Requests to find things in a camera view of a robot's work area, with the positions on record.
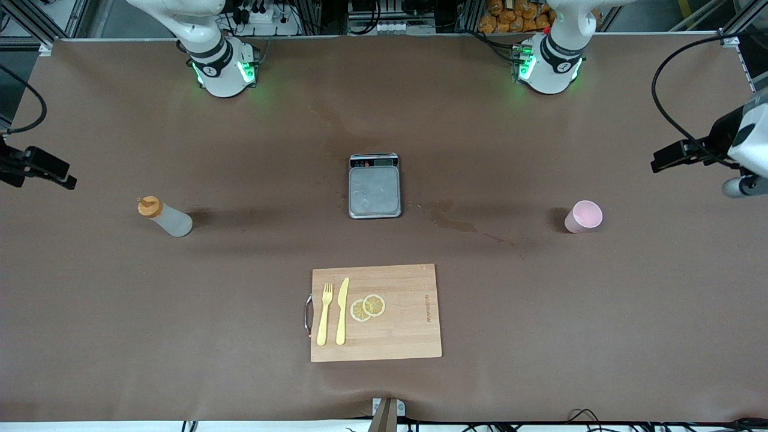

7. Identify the pink paper cup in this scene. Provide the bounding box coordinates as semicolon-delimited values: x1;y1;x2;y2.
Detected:
564;200;603;234

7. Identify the translucent sauce bottle orange cap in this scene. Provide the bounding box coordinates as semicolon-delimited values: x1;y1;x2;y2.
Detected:
137;196;194;238

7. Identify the orange snack packets pile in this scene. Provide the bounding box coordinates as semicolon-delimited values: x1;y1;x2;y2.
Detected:
478;0;556;34

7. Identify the white power strip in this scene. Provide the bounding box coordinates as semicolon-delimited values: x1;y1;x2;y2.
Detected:
231;0;301;37

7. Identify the silver digital kitchen scale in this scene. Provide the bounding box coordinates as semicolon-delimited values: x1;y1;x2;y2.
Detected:
348;153;403;220

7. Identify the yellow plastic fork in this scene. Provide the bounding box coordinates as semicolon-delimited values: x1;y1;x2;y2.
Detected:
316;283;334;347

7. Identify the wooden cutting board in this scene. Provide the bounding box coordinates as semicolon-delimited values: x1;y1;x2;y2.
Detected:
304;263;443;363

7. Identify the yellow plastic knife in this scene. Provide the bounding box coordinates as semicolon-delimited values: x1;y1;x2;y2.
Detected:
335;277;350;346

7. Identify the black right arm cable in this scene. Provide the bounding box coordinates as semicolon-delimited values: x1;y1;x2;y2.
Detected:
0;63;47;136

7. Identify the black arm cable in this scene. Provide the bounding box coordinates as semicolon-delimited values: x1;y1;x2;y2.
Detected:
652;33;742;169
0;63;47;136

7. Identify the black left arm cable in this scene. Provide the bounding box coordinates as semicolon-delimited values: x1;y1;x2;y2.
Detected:
652;33;742;169

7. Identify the aluminium frame profile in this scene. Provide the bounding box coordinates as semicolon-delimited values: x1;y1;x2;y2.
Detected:
0;0;91;58
672;0;768;49

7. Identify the black floor cable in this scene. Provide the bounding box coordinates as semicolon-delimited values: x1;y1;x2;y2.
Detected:
567;408;608;432

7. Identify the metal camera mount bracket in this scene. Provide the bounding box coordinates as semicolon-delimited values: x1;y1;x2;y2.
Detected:
371;397;407;432

